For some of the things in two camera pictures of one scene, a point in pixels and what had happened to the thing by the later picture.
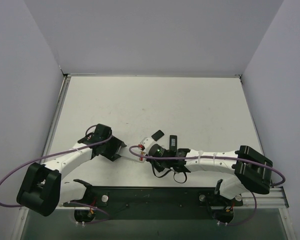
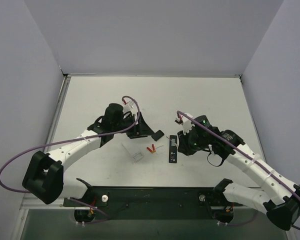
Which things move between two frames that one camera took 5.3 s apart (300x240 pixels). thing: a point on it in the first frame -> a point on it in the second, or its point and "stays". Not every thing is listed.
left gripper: (116, 149) -> (136, 126)
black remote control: (173, 142) stays
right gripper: (170, 152) -> (184, 144)
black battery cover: (157, 135) stays
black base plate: (156, 202) stays
